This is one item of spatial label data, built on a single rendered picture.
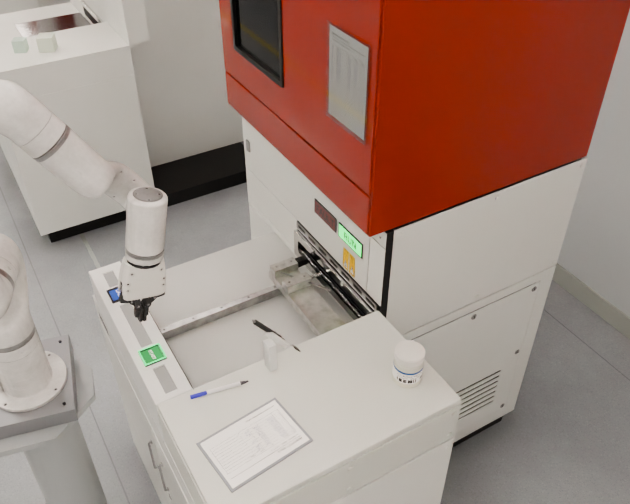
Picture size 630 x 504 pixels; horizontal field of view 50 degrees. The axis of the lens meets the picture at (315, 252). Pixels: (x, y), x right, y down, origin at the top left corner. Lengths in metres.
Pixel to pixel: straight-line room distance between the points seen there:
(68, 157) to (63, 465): 0.99
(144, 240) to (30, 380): 0.53
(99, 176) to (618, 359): 2.46
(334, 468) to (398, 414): 0.20
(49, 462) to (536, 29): 1.65
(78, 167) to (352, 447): 0.81
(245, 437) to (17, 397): 0.62
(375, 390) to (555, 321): 1.81
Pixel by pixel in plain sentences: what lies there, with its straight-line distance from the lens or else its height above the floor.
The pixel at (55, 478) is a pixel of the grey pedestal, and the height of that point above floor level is 0.55.
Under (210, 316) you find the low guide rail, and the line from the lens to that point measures 2.00.
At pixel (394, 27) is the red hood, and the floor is 1.73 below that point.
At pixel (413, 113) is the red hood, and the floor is 1.53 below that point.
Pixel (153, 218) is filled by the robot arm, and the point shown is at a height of 1.39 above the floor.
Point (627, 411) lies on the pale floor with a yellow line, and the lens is 3.09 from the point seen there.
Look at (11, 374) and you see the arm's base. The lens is 1.81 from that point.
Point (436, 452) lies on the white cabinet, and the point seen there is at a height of 0.79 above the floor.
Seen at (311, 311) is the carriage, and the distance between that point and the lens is 1.94.
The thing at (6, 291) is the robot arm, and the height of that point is 1.25.
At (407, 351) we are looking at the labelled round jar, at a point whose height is 1.06.
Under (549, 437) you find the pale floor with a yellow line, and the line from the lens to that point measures 2.89.
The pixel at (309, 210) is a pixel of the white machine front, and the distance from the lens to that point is 2.01.
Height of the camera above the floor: 2.23
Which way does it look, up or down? 39 degrees down
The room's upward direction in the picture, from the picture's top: straight up
